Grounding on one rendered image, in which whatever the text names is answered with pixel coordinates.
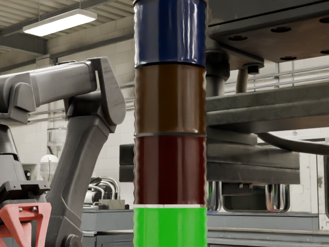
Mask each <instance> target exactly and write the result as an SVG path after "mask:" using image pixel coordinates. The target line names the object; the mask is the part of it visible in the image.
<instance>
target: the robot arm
mask: <svg viewBox="0 0 329 247"><path fill-rule="evenodd" d="M95 71H97V73H98V79H99V85H100V91H96V90H97V81H96V74H95ZM62 99H63V101H64V107H65V113H66V117H67V120H68V124H67V134H66V139H65V143H64V147H63V150H62V153H61V156H60V158H59V161H58V164H57V167H56V170H55V173H54V175H53V178H52V181H51V184H50V185H49V183H48V181H47V180H26V177H25V174H24V170H23V167H22V164H21V161H20V158H19V154H18V151H17V148H16V145H15V142H14V139H13V136H12V132H11V129H10V128H9V127H8V126H9V125H23V124H27V122H28V114H29V113H31V112H34V111H36V108H38V107H40V105H44V104H47V103H51V102H55V101H58V100H62ZM125 116H126V102H125V98H124V96H123V93H122V91H121V88H120V86H119V84H118V81H117V79H116V76H115V74H114V71H113V69H112V67H111V64H110V62H109V60H108V58H107V57H105V56H104V57H96V58H89V59H86V61H81V62H76V61H75V60H72V61H64V62H58V63H57V66H53V67H47V68H42V69H37V70H32V71H27V72H21V73H15V74H7V75H0V247H7V246H6V244H5V243H4V242H3V240H2V239H1V238H6V237H14V239H15V241H16V242H17V244H18V245H19V247H83V246H82V243H81V242H82V239H83V235H84V233H83V232H82V231H81V230H80V227H81V224H82V211H83V205H84V201H85V197H86V193H87V190H88V187H89V184H90V180H91V178H92V175H93V171H94V168H95V164H96V162H97V159H98V156H99V154H100V152H101V149H102V147H103V145H104V144H105V143H106V141H107V140H108V137H109V134H110V133H115V130H116V127H117V125H118V124H121V123H123V121H124V119H125ZM45 191H47V193H46V195H44V192H45Z"/></svg>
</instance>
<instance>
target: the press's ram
mask: <svg viewBox="0 0 329 247"><path fill-rule="evenodd" d="M205 65H206V76H205V78H206V82H207V83H206V87H205V88H206V92H207V94H206V98H205V99H206V103H207V105H206V113H207V116H206V123H207V127H206V134H207V136H206V137H205V138H207V141H206V147H207V153H206V158H207V164H206V168H207V175H206V179H207V186H206V189H207V193H208V194H207V198H206V200H207V204H200V207H207V212H206V213H207V214H215V213H217V212H219V211H220V210H221V207H222V196H251V195H252V194H253V187H252V185H265V191H266V206H267V209H268V210H270V211H272V212H279V211H281V210H283V209H284V207H285V185H299V184H300V183H301V180H300V153H299V152H293V151H291V150H288V149H281V148H272V147H265V146H258V136H257V135H256V134H254V133H262V132H274V131H287V130H299V129H311V128H323V127H329V82H322V83H314V84H307V85H299V86H292V87H284V88H277V89H269V90H261V91H254V92H246V93H239V94H231V95H225V82H226V81H227V80H228V79H229V77H230V64H229V63H228V62H223V61H221V62H219V63H212V62H209V60H208V59H207V60H206V62H205ZM134 145H135V144H122V145H119V165H120V166H119V182H126V183H133V181H134V173H133V170H134V166H135V165H134V161H133V160H134V156H135V154H134V150H133V149H134Z"/></svg>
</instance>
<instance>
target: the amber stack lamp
mask: <svg viewBox="0 0 329 247"><path fill-rule="evenodd" d="M134 75H135V80H134V85H135V90H134V96H135V100H134V107H135V111H134V118H135V121H134V129H135V132H134V137H141V136H153V135H188V136H199V137H206V136H207V134H206V127H207V123H206V116H207V113H206V105H207V103H206V99H205V98H206V94H207V92H206V88H205V87H206V83H207V82H206V78H205V76H206V70H204V69H202V68H199V67H195V66H189V65H176V64H164V65H152V66H146V67H141V68H138V69H136V70H134Z"/></svg>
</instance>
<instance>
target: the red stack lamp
mask: <svg viewBox="0 0 329 247"><path fill-rule="evenodd" d="M206 141H207V138H205V137H199V136H188V135H153V136H141V137H136V138H134V143H135V145H134V149H133V150H134V154H135V156H134V160H133V161H134V165H135V166H134V170H133V173H134V181H133V183H134V191H133V195H134V202H133V204H207V200H206V198H207V194H208V193H207V189H206V186H207V179H206V175H207V168H206V164H207V158H206V153H207V147H206Z"/></svg>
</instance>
